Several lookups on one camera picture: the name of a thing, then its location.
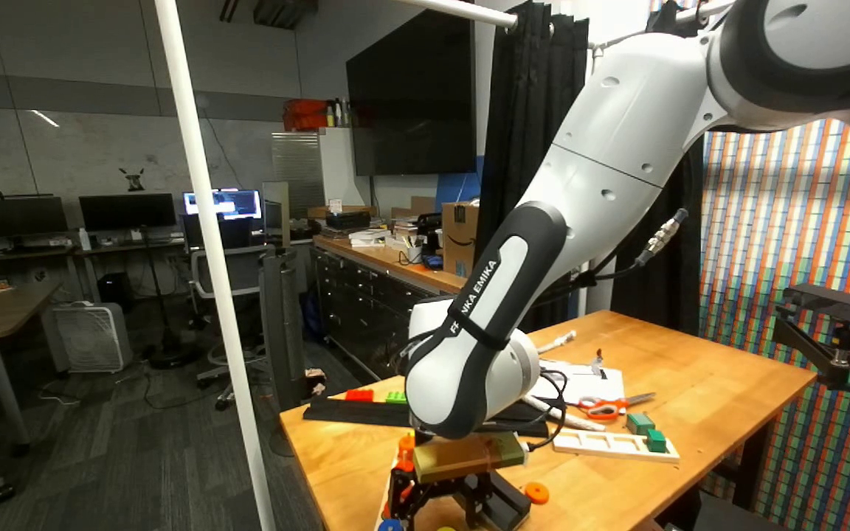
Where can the white frame pole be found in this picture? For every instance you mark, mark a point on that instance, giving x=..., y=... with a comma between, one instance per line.
x=210, y=246

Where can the white horizontal bar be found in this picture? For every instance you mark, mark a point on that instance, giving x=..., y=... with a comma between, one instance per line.
x=466, y=10

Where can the workbench drawer cabinet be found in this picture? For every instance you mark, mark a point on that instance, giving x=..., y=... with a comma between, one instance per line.
x=367, y=306

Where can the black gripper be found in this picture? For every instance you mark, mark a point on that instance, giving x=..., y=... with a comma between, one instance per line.
x=460, y=492

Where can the colourful patterned backdrop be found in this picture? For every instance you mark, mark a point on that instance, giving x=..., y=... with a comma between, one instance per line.
x=790, y=216

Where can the white cabinet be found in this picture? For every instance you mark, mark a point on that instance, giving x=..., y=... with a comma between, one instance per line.
x=309, y=166

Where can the white box fan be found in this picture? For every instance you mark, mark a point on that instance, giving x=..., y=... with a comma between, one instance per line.
x=89, y=337

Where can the large black wall screen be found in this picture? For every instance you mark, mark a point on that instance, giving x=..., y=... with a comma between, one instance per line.
x=411, y=100

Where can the green toy brick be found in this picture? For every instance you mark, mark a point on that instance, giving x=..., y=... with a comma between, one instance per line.
x=398, y=398

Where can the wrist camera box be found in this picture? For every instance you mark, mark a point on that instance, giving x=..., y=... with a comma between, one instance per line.
x=470, y=460

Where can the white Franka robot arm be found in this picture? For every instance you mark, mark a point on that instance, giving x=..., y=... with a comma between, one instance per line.
x=622, y=148

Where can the red wooden coin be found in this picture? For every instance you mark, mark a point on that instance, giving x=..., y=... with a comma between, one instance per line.
x=407, y=468

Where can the green cube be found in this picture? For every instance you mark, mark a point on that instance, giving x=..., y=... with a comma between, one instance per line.
x=640, y=420
x=658, y=442

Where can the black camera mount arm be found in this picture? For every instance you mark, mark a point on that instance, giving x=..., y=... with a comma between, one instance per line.
x=841, y=340

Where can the wooden peg rack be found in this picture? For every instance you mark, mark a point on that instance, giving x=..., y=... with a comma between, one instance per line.
x=383, y=511

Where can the grey upright panel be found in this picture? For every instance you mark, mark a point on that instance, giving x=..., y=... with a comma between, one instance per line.
x=281, y=327

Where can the red storage box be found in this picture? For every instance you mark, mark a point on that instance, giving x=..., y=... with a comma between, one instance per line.
x=305, y=117

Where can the black curtain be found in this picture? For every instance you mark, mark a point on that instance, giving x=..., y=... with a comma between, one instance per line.
x=672, y=306
x=523, y=100

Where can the white paper sheet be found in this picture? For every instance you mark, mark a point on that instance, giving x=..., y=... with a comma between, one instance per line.
x=584, y=380

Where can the blue wooden coin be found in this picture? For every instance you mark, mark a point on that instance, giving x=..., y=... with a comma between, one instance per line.
x=393, y=526

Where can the long straight black track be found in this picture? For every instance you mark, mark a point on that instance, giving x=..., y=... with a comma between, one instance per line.
x=331, y=412

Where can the cardboard box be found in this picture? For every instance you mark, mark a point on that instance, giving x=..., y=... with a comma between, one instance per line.
x=455, y=232

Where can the red toy brick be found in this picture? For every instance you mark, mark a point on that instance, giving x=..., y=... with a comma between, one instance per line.
x=358, y=398

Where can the black computer monitor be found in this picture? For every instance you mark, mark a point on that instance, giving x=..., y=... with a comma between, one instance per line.
x=222, y=204
x=8, y=216
x=129, y=210

